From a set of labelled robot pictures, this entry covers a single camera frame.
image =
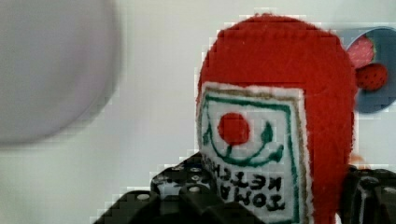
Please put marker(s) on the red plush ketchup bottle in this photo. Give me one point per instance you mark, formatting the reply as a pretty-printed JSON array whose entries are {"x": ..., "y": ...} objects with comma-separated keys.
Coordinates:
[{"x": 275, "y": 118}]

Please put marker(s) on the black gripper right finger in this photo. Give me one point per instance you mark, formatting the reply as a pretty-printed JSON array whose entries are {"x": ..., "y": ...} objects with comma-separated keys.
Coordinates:
[{"x": 368, "y": 197}]

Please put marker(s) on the round lilac plate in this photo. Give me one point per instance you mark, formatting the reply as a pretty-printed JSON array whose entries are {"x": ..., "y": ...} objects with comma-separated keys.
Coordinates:
[{"x": 59, "y": 60}]

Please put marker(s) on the small blue bowl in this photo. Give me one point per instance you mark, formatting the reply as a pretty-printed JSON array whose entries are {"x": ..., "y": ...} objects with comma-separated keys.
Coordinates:
[{"x": 369, "y": 102}]

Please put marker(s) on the pale pink strawberry toy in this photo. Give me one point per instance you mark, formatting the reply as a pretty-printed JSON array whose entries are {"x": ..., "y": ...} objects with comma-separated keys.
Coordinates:
[{"x": 361, "y": 52}]

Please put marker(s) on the red strawberry toy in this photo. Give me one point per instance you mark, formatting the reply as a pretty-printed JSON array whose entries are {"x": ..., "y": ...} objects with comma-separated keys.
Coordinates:
[{"x": 372, "y": 77}]

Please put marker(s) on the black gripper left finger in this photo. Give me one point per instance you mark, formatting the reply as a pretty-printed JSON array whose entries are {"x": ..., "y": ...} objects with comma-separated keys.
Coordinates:
[{"x": 182, "y": 194}]

